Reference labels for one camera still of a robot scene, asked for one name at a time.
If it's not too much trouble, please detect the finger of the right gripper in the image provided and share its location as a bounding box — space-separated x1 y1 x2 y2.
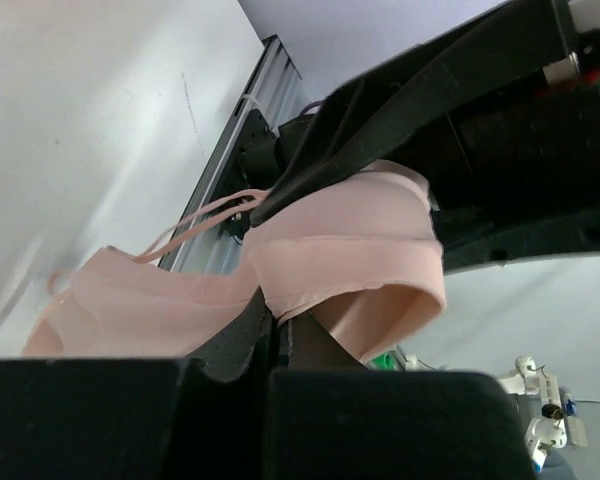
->
251 29 514 226

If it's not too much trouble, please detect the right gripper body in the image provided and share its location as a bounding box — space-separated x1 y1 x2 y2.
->
414 0 600 274

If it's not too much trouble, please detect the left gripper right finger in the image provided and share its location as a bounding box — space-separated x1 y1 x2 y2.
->
267 315 535 479

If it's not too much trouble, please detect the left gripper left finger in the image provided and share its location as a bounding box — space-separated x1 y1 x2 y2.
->
0 294 273 479

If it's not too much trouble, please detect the pink bra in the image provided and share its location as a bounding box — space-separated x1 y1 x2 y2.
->
22 160 446 362

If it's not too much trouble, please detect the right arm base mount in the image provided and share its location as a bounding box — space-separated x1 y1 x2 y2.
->
219 107 316 246

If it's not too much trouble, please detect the aluminium frame rail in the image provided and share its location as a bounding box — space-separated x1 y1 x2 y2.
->
158 35 306 273

